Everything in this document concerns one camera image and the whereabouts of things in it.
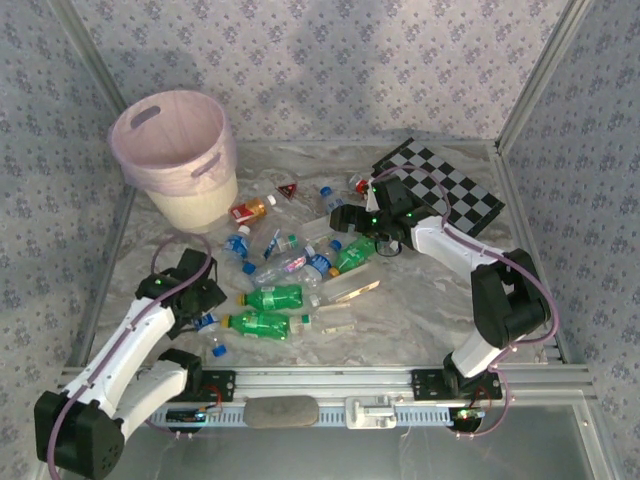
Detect small bottle blue cap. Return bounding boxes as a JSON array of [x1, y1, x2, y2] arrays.
[[319, 186, 347, 214], [206, 333, 230, 359]]

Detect water bottle blue label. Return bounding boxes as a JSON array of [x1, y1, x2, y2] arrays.
[[221, 224, 253, 266], [301, 252, 335, 291], [192, 312, 222, 335]]

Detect green plastic soda bottle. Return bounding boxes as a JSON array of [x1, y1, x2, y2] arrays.
[[327, 234, 381, 279], [221, 309, 292, 342], [236, 283, 306, 311]]

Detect clear plastic case wooden edge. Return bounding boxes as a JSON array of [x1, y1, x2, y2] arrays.
[[319, 267, 382, 307], [319, 317, 360, 337]]

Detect clear bottle pink purple label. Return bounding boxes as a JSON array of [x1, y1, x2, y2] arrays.
[[254, 245, 317, 289]]

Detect clear bottle blue white label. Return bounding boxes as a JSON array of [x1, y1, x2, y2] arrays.
[[242, 227, 284, 275]]

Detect orange drink bottle red label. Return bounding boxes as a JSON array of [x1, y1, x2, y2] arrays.
[[228, 194, 278, 225]]

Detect white bin with pink liner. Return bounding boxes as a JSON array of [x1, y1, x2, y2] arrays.
[[108, 90, 240, 234]]

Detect clear plastic piece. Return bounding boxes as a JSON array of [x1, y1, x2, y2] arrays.
[[298, 213, 337, 242]]

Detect black grey folding chessboard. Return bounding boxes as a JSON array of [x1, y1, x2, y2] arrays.
[[372, 137, 506, 239]]

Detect grey oval pad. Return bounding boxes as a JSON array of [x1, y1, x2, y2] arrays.
[[243, 395, 320, 430]]

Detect white plastic latch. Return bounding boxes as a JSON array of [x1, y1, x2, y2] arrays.
[[345, 393, 399, 430]]

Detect grey metal panel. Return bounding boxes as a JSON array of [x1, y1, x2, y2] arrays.
[[114, 427, 609, 480]]

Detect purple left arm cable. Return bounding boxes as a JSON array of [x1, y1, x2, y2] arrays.
[[47, 232, 221, 476]]

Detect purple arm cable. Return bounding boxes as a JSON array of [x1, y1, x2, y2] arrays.
[[372, 164, 559, 441], [47, 232, 221, 476]]

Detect aluminium side rail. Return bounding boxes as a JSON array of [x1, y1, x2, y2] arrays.
[[492, 147, 571, 366], [64, 184, 139, 371]]

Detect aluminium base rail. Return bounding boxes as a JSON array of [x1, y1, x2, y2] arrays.
[[55, 366, 592, 404]]

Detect grey slotted cable duct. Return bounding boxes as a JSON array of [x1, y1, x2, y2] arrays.
[[149, 405, 501, 430]]

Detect aluminium frame post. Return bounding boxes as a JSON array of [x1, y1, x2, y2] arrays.
[[49, 0, 132, 119], [493, 0, 599, 156]]

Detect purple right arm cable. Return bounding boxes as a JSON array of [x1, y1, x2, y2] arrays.
[[372, 164, 559, 441]]

